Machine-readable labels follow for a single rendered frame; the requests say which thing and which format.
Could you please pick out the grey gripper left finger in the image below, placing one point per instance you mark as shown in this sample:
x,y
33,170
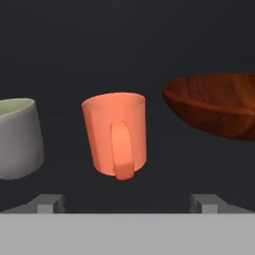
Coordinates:
x,y
46,202

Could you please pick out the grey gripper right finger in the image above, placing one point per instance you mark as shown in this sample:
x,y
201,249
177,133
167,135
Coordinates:
x,y
207,202

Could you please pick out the white cup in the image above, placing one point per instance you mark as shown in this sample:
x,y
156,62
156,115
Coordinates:
x,y
18,139

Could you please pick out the brown wooden bowl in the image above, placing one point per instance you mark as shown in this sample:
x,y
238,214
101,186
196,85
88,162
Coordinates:
x,y
215,106

